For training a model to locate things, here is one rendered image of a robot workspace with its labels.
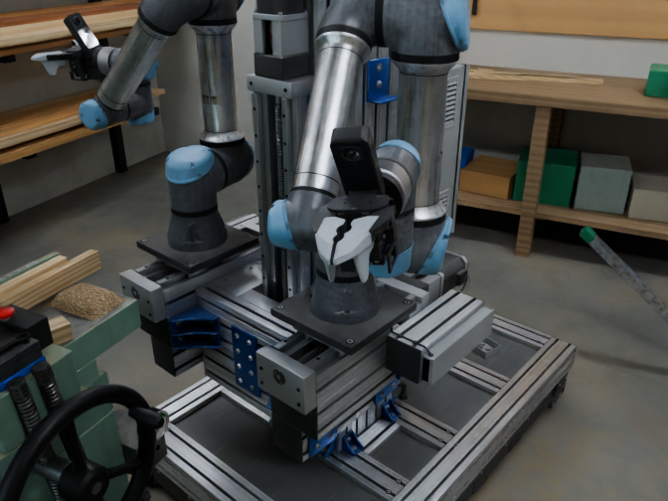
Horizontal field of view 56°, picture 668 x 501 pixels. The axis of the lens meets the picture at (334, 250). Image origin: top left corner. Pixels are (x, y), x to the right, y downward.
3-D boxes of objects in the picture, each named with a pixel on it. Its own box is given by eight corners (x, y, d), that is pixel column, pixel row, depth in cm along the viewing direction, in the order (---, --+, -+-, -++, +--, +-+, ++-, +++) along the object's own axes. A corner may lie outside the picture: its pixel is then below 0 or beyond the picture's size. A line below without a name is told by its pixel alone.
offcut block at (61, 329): (48, 349, 105) (44, 333, 104) (39, 340, 108) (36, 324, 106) (74, 338, 108) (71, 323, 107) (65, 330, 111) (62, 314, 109)
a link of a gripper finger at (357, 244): (367, 304, 64) (385, 262, 72) (360, 250, 61) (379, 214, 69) (337, 303, 65) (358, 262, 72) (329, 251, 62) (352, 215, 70)
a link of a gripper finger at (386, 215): (386, 244, 66) (400, 212, 73) (384, 231, 65) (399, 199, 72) (342, 245, 67) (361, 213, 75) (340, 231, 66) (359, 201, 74)
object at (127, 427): (142, 480, 127) (136, 450, 123) (96, 459, 132) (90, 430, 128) (170, 452, 133) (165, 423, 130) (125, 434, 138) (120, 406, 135)
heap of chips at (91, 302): (93, 321, 113) (91, 308, 112) (45, 304, 118) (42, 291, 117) (127, 299, 120) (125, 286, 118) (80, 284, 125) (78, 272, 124)
